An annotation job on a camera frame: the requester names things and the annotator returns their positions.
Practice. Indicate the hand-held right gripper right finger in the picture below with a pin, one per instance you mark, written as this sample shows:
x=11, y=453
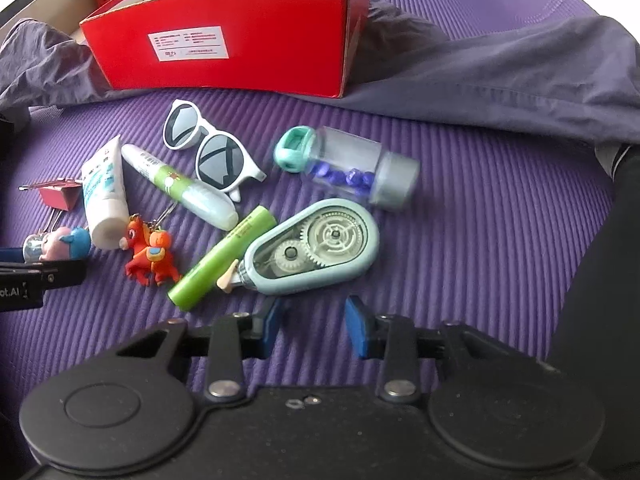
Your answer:
x=357, y=327

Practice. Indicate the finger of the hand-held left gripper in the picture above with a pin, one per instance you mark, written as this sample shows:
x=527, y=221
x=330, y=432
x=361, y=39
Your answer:
x=60, y=272

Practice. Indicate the green cylindrical tube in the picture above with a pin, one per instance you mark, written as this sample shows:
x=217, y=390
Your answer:
x=220, y=260

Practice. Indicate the grey purple cloth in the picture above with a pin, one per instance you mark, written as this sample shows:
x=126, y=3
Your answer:
x=500, y=75
x=35, y=60

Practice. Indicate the red cardboard box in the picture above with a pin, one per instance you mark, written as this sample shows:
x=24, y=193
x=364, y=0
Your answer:
x=250, y=35

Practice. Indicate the white round sunglasses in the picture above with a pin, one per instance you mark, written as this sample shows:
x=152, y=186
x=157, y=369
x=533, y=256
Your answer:
x=220, y=157

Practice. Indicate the light blue correction tape dispenser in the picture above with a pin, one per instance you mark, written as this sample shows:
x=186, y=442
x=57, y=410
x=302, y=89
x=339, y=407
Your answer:
x=325, y=240

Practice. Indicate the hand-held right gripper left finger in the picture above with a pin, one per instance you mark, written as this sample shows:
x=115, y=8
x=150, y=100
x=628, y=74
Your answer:
x=272, y=327

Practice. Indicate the clear bottle with blue beads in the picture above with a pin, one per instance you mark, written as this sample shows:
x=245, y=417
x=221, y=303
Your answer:
x=395, y=180

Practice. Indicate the white green glue pen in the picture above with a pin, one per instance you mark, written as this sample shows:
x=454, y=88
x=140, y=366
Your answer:
x=175, y=182

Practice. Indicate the purple ribbed mat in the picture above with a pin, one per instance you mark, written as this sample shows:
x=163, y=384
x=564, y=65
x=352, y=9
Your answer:
x=450, y=270

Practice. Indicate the white cream tube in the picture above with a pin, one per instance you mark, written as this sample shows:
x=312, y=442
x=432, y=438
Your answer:
x=102, y=190

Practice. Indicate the red binder clip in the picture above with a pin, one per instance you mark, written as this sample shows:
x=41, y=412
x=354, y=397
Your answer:
x=57, y=195

